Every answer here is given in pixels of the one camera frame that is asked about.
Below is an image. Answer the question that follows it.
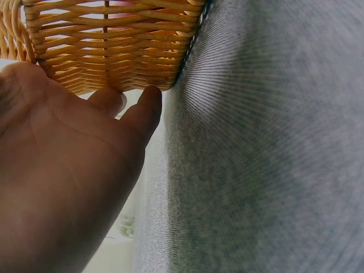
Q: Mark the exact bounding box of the person's left hand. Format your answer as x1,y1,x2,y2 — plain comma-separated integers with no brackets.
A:
0,61,163,273

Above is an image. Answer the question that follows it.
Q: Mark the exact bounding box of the woven wicker basket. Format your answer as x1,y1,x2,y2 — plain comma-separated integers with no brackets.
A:
0,0,207,96

